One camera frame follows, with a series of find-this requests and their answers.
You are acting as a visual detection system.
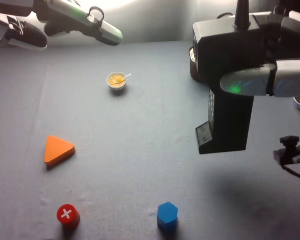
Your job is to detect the white backdrop cloth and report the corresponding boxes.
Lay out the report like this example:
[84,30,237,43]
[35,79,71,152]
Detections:
[47,0,238,46]

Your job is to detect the blue hexagon block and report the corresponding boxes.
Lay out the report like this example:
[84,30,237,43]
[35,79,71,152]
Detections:
[156,201,178,227]

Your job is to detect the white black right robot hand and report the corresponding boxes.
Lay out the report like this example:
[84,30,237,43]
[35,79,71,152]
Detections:
[216,4,300,98]

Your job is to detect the black brick phone toy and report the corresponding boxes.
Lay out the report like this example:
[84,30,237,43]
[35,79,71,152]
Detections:
[191,0,268,155]

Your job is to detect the small bowl with yellow food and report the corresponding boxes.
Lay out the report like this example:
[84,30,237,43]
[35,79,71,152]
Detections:
[106,71,132,94]

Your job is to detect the grey table cloth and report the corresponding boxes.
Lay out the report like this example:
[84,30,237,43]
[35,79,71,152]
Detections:
[0,39,300,240]

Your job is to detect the red cylinder block white cross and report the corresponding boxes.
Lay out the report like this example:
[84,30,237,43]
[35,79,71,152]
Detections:
[56,203,80,228]

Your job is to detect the toy cupcake with white cream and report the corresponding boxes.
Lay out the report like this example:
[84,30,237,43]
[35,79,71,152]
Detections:
[189,46,200,82]

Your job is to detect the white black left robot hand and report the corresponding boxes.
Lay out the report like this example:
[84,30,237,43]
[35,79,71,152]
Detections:
[0,0,123,51]

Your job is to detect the orange triangle block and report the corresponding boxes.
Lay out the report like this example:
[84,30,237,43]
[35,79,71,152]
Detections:
[43,135,76,168]

